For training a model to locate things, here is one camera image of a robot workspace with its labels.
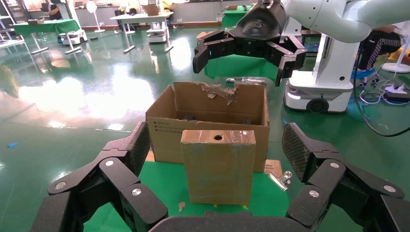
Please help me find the silver binder clip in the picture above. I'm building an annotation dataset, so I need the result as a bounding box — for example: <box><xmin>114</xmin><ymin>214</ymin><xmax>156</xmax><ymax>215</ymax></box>
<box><xmin>268</xmin><ymin>170</ymin><xmax>293</xmax><ymax>192</ymax></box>

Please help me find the small taped cardboard box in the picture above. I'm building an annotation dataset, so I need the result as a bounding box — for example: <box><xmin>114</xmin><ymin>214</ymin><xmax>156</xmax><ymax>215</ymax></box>
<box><xmin>180</xmin><ymin>130</ymin><xmax>257</xmax><ymax>206</ymax></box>

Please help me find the white standing fan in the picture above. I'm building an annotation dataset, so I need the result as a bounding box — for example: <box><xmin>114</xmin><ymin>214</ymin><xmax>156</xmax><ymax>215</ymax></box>
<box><xmin>86</xmin><ymin>0</ymin><xmax>106</xmax><ymax>34</ymax></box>

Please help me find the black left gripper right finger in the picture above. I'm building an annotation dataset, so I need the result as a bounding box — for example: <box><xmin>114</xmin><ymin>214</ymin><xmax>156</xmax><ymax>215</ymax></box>
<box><xmin>281</xmin><ymin>122</ymin><xmax>410</xmax><ymax>232</ymax></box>

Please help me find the silver metal clamp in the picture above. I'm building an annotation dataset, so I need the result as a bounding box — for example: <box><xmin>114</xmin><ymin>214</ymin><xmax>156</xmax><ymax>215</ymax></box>
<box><xmin>225</xmin><ymin>77</ymin><xmax>266</xmax><ymax>86</ymax></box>

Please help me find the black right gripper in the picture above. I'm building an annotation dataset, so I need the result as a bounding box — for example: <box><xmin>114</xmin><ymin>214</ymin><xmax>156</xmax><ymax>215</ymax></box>
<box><xmin>192</xmin><ymin>0</ymin><xmax>308</xmax><ymax>87</ymax></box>

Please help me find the white wheeled robot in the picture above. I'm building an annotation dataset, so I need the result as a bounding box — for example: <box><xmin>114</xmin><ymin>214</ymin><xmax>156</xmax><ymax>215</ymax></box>
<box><xmin>282</xmin><ymin>16</ymin><xmax>361</xmax><ymax>114</ymax></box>

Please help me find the metal shelf rack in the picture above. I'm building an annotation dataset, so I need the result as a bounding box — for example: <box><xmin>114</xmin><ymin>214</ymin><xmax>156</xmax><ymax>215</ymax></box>
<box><xmin>0</xmin><ymin>0</ymin><xmax>28</xmax><ymax>25</ymax></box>

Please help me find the person in black clothes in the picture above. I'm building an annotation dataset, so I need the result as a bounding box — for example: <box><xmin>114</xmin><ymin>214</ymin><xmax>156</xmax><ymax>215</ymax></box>
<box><xmin>48</xmin><ymin>1</ymin><xmax>64</xmax><ymax>21</ymax></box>

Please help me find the large open cardboard carton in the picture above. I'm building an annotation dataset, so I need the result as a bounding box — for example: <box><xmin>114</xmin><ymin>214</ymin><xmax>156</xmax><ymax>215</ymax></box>
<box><xmin>146</xmin><ymin>81</ymin><xmax>271</xmax><ymax>174</ymax></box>

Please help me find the green-clothed table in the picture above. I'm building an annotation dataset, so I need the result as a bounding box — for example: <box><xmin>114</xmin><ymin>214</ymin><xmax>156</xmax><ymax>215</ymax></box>
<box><xmin>12</xmin><ymin>18</ymin><xmax>82</xmax><ymax>55</ymax></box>
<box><xmin>204</xmin><ymin>54</ymin><xmax>279</xmax><ymax>82</ymax></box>
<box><xmin>221</xmin><ymin>4</ymin><xmax>255</xmax><ymax>28</ymax></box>

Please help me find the brown cardboard box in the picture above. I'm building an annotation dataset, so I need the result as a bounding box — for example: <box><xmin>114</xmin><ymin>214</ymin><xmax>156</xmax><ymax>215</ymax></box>
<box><xmin>142</xmin><ymin>3</ymin><xmax>161</xmax><ymax>16</ymax></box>

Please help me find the black power adapter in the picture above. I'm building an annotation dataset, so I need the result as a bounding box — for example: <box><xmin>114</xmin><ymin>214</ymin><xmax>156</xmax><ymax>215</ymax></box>
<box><xmin>382</xmin><ymin>91</ymin><xmax>410</xmax><ymax>104</ymax></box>

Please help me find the person in patterned trousers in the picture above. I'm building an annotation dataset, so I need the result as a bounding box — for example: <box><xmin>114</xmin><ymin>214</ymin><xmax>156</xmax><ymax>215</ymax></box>
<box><xmin>357</xmin><ymin>25</ymin><xmax>404</xmax><ymax>71</ymax></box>

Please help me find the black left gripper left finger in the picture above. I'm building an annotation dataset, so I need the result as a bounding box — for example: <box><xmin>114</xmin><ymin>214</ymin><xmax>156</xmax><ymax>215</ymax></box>
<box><xmin>30</xmin><ymin>121</ymin><xmax>169</xmax><ymax>232</ymax></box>

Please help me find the white table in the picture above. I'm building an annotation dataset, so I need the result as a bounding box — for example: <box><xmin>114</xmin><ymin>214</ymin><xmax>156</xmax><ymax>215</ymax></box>
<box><xmin>110</xmin><ymin>12</ymin><xmax>175</xmax><ymax>54</ymax></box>

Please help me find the green table cloth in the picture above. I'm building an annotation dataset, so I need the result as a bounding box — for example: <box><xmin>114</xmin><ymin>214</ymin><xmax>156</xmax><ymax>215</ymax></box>
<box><xmin>82</xmin><ymin>160</ymin><xmax>291</xmax><ymax>232</ymax></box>

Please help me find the white power strip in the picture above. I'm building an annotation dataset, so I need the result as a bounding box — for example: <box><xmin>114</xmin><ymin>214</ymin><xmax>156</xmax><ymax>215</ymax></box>
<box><xmin>384</xmin><ymin>84</ymin><xmax>406</xmax><ymax>94</ymax></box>

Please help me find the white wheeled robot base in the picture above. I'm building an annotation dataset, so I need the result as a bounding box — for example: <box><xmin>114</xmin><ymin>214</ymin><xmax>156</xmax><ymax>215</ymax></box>
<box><xmin>60</xmin><ymin>29</ymin><xmax>88</xmax><ymax>45</ymax></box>
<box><xmin>146</xmin><ymin>21</ymin><xmax>170</xmax><ymax>44</ymax></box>

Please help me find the black floor cable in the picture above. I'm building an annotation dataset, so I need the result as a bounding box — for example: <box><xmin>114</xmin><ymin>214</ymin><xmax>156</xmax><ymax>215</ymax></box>
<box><xmin>352</xmin><ymin>40</ymin><xmax>410</xmax><ymax>138</ymax></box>

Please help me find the white round stand base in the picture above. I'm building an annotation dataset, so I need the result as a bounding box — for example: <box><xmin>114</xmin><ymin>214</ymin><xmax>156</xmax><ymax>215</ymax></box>
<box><xmin>382</xmin><ymin>35</ymin><xmax>410</xmax><ymax>73</ymax></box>

